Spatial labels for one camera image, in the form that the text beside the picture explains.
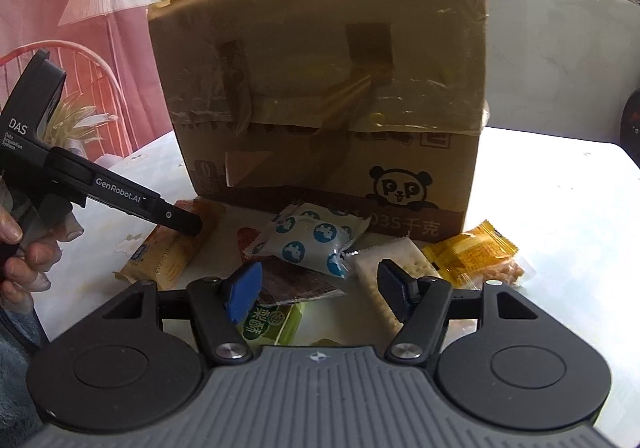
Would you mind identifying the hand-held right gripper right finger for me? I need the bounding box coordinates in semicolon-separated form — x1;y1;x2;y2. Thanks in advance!
377;259;547;365

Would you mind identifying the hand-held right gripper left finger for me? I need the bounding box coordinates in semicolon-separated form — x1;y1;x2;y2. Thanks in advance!
95;262;264;366

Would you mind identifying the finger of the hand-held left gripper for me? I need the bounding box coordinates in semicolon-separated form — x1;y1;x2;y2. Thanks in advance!
131;197;204;235

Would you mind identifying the orange biscuit packet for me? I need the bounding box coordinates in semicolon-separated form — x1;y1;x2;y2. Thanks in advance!
112;198;227;291

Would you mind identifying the clear cracker packet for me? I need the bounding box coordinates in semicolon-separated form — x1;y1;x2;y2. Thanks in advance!
345;238;442;335

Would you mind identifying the green patterned snack packet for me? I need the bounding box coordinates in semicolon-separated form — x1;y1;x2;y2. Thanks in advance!
237;303;307;347

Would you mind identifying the brown snack packet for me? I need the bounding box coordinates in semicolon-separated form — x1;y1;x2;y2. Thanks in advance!
256;255;347;307

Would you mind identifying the red orange snack packet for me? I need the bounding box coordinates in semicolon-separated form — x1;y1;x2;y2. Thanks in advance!
236;225;267;263

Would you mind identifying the white blue-dotted snack packet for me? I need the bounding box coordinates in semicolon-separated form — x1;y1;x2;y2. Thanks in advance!
244;202;372;281

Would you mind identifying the yellow snack packet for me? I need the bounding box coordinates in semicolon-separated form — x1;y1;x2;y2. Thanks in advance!
421;220;537;289

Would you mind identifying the taped cardboard box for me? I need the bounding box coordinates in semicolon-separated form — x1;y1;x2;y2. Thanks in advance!
146;0;493;243

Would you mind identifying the person's left hand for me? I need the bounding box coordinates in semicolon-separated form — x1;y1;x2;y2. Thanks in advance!
0;205;66;315

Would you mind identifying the printed pink curtain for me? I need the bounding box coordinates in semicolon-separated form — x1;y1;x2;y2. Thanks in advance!
0;0;253;171

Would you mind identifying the black exercise bike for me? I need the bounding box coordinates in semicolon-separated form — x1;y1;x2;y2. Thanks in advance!
619;88;640;149

